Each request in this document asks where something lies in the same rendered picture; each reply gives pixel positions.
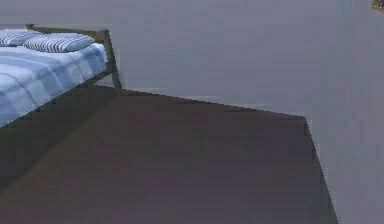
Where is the blue striped pillow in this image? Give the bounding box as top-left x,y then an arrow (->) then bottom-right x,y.
23,32 -> 96,54
0,28 -> 42,48

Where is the blue checked bed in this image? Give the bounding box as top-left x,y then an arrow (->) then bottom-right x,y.
0,23 -> 123,129

